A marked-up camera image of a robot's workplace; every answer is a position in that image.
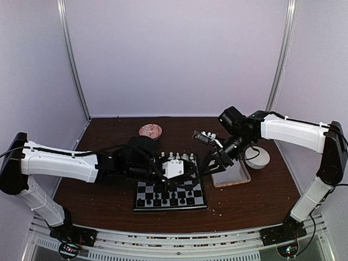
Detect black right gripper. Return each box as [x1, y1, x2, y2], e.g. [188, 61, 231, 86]
[198, 131, 254, 176]

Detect black and white chessboard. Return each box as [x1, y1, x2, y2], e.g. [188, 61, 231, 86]
[133, 152, 208, 212]

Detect wooden rimmed metal tray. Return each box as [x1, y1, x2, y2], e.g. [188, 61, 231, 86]
[211, 161, 251, 188]

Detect black chess knight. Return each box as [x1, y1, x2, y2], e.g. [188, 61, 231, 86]
[153, 199, 161, 207]

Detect black chess king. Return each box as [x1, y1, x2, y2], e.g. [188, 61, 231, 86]
[170, 198, 177, 206]

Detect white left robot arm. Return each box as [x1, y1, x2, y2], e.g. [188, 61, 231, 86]
[1, 132, 198, 241]

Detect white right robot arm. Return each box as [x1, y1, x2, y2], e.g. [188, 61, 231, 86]
[192, 107, 347, 240]

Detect red patterned bowl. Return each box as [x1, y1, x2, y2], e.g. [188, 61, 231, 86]
[139, 123, 163, 141]

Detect white ceramic bowl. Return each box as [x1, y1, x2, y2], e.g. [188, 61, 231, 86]
[244, 146, 270, 170]

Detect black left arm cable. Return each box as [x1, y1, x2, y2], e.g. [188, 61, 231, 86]
[0, 141, 169, 191]

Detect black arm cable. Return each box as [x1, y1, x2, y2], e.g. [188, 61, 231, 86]
[244, 146, 348, 245]
[0, 141, 169, 191]

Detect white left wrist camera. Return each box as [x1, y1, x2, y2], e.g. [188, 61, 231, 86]
[162, 159, 184, 179]

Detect right aluminium corner post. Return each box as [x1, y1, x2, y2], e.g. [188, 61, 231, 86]
[266, 0, 297, 111]

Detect aluminium corner post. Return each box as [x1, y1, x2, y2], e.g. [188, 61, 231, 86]
[266, 0, 297, 111]
[57, 0, 91, 121]

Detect aluminium front rail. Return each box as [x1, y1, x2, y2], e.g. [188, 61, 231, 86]
[20, 215, 336, 260]

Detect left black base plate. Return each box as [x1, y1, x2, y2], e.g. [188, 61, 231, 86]
[49, 226, 97, 260]

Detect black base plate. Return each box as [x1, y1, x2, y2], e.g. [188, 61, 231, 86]
[260, 225, 307, 259]
[49, 226, 97, 260]

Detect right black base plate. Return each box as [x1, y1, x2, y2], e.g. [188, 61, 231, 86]
[260, 225, 307, 259]

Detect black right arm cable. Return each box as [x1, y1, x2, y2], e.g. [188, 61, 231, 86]
[244, 146, 348, 245]

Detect left aluminium corner post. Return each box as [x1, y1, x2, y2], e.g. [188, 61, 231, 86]
[57, 0, 91, 121]

